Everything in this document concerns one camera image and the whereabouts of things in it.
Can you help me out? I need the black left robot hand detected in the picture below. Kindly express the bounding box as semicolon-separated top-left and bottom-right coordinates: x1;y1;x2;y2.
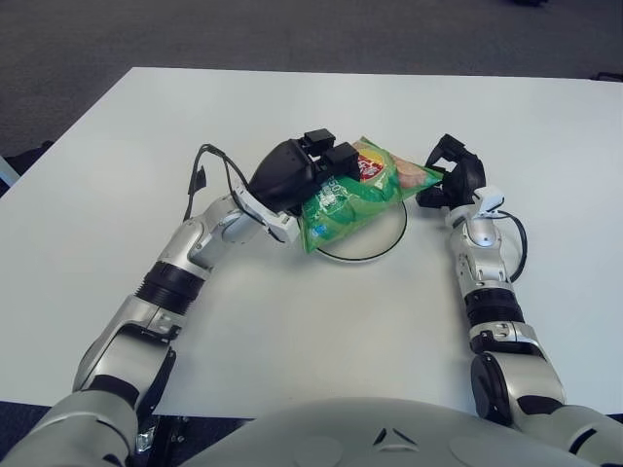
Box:
247;128;361;216

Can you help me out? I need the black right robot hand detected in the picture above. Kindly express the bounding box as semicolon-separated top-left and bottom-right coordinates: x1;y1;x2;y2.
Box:
416;134;488;211

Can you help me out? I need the green potato chip bag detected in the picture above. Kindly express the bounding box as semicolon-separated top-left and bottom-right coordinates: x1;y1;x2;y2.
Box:
297;135;447;254

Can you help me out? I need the white plate with black rim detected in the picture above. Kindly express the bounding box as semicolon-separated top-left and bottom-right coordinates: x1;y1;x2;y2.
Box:
315;198;409;265

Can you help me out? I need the white right wrist connector box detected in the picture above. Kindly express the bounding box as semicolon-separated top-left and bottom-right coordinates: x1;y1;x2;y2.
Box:
474;186;506;215

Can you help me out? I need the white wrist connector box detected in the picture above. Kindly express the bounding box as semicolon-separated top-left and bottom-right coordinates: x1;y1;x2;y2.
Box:
233;182;299;244
474;186;506;215

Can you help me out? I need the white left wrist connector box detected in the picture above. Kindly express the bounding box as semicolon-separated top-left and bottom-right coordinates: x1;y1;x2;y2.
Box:
233;182;299;244

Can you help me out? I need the grey robot torso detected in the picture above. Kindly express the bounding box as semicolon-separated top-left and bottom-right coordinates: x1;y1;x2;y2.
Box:
194;396;585;467

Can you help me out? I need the white furniture panel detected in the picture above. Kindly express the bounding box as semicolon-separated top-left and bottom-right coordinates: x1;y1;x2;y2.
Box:
0;155;20;189

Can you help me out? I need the silver metal buckle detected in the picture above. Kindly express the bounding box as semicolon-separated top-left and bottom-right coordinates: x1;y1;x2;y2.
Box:
135;422;160;451

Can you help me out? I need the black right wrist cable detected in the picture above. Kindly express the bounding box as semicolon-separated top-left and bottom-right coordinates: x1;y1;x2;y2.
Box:
500;211;529;283

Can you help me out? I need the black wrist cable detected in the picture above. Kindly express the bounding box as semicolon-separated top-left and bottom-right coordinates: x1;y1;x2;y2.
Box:
500;211;529;283
183;143;254;225

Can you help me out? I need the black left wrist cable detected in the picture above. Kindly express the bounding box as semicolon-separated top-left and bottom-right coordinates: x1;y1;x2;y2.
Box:
183;143;254;225

